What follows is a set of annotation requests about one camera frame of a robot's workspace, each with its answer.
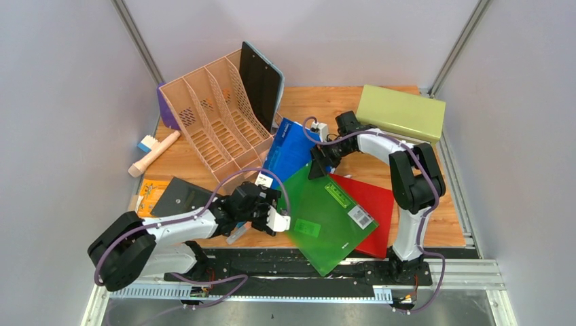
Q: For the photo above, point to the beige plastic file organizer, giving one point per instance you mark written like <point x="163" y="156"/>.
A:
<point x="211" y="107"/>

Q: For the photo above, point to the orange highlighter marker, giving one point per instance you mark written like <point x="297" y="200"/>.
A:
<point x="236" y="234"/>

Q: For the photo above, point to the green translucent plastic folder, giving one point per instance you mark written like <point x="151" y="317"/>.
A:
<point x="326" y="223"/>

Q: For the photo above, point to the beige rolled tube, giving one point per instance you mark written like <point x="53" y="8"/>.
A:
<point x="140" y="166"/>

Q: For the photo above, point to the blue white eraser block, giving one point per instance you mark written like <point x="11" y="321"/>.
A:
<point x="147" y="143"/>

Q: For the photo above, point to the red binder folder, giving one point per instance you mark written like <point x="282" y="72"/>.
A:
<point x="379" y="203"/>

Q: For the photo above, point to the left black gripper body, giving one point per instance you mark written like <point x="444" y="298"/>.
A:
<point x="258" y="213"/>

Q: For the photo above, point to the black clipboard blue back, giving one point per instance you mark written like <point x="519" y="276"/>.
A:
<point x="264" y="84"/>

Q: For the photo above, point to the green metal drawer cabinet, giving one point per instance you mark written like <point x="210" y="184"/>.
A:
<point x="409" y="116"/>

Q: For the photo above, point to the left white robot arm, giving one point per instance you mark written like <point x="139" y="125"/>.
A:
<point x="132" y="247"/>

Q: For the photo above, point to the orange yellow booklet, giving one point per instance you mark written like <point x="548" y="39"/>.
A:
<point x="148" y="195"/>

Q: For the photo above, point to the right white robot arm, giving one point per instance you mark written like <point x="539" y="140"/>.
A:
<point x="416" y="179"/>

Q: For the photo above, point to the black notebook with sticker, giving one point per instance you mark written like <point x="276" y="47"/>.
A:
<point x="179" y="197"/>

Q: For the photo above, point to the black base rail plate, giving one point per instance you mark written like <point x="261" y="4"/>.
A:
<point x="287" y="273"/>

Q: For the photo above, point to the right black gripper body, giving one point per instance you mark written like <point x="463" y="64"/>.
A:
<point x="333" y="152"/>

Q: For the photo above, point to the blue binder folder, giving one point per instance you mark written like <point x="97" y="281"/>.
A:
<point x="289" y="152"/>

